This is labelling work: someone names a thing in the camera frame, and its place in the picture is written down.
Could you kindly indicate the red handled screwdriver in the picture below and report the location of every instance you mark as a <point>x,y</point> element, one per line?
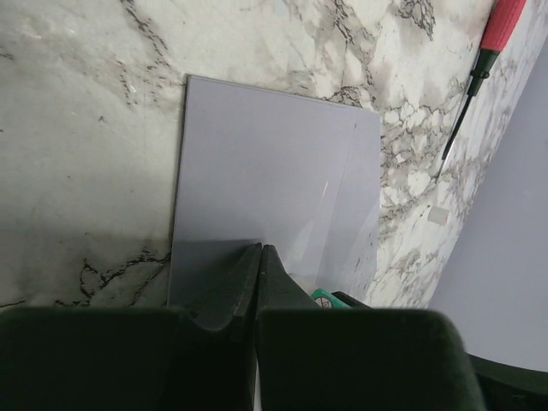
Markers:
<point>499,27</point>

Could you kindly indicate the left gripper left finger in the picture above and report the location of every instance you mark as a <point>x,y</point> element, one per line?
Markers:
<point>197,357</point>

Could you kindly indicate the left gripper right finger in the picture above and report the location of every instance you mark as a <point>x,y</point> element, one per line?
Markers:
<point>314,358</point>

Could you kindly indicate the white glue stick cap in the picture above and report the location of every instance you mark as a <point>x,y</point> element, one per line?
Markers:
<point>438,215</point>

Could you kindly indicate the green white glue stick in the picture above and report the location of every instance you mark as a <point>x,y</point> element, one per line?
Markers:
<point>327,300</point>

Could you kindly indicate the grey translucent envelope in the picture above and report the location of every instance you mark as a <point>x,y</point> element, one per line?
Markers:
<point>259,166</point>

